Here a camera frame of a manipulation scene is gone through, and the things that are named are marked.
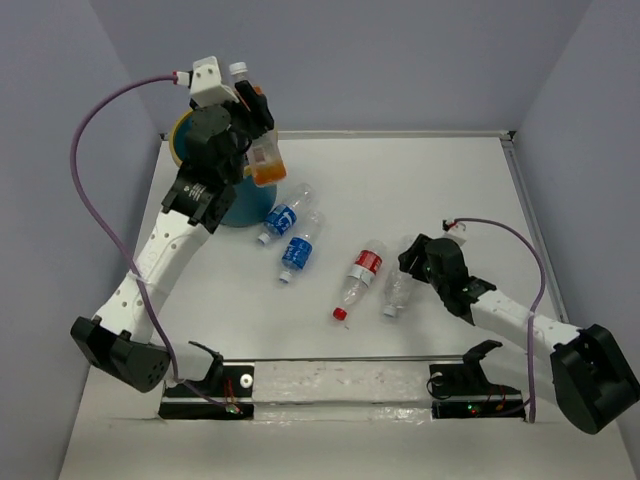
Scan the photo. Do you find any clear bottle blue cap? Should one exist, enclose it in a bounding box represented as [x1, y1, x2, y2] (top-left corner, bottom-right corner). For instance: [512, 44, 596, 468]
[382, 234, 426, 318]

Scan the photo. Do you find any clear bottle red label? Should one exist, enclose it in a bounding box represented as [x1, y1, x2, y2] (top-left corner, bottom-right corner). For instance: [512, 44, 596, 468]
[332, 239, 387, 321]

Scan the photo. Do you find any orange label tea bottle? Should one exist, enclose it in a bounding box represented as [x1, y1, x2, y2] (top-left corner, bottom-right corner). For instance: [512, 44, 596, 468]
[229, 62, 287, 187]

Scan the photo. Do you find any blue label bottle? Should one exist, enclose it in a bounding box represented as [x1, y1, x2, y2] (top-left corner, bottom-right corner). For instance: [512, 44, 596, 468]
[257, 183, 315, 246]
[278, 210, 325, 284]

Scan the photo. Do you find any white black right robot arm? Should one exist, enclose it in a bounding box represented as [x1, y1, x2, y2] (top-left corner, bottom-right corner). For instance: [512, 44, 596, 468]
[398, 234, 639, 435]

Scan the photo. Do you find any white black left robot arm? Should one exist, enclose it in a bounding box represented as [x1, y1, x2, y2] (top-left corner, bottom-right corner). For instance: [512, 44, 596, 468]
[70, 80, 274, 395]

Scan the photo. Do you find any teal bin yellow rim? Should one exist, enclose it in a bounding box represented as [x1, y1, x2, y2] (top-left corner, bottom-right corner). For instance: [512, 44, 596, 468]
[167, 110, 277, 228]

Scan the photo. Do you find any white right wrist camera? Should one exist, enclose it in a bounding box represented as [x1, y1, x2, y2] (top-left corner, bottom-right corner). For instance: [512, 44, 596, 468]
[442, 218, 467, 237]

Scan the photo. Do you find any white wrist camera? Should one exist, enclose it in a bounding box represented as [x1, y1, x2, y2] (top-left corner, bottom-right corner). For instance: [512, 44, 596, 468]
[173, 56, 240, 108]
[442, 218, 467, 237]

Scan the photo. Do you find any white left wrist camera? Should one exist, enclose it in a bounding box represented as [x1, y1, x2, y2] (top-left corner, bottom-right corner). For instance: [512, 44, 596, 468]
[173, 56, 240, 108]

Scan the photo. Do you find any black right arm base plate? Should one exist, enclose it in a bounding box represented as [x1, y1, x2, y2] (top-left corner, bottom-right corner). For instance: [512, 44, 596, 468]
[425, 340, 526, 420]

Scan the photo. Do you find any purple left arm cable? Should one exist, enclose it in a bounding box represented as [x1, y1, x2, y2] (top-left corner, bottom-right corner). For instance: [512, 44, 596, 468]
[69, 72, 241, 414]

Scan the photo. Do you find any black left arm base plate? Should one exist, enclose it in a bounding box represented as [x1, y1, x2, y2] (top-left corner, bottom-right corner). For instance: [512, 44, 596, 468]
[158, 341, 255, 421]

